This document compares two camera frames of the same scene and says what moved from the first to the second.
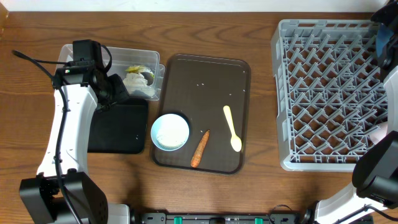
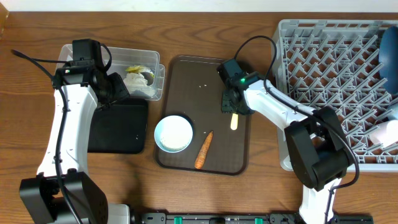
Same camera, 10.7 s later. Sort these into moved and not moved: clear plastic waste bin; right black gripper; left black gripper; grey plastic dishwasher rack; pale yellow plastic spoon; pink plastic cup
Moved: right black gripper; pale yellow plastic spoon
Not moved: pink plastic cup; grey plastic dishwasher rack; left black gripper; clear plastic waste bin
